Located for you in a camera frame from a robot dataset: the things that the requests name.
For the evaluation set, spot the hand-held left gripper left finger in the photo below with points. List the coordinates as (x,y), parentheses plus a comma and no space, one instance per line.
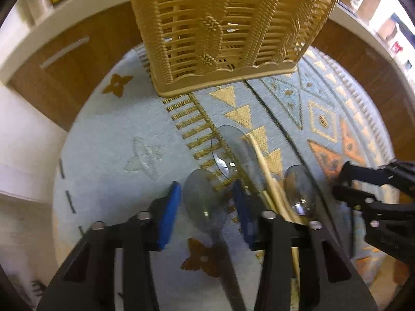
(170,210)

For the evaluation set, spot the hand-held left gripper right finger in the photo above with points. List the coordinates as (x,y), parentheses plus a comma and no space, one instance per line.
(244,220)

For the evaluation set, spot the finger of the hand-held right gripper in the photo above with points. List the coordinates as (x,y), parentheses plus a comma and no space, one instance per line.
(373,175)
(389,223)

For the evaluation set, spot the clear plastic spoon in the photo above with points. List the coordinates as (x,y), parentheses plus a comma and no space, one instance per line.
(227,149)
(300,188)
(201,197)

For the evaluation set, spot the wooden chopstick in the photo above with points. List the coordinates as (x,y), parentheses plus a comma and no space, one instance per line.
(259,162)

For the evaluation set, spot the tan woven utensil basket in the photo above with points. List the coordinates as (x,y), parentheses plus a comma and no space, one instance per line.
(207,26)

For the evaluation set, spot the blue patterned tablecloth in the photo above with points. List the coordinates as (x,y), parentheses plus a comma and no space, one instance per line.
(107,155)

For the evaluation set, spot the white kitchen countertop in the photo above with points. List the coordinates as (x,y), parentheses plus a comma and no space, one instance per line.
(48,26)

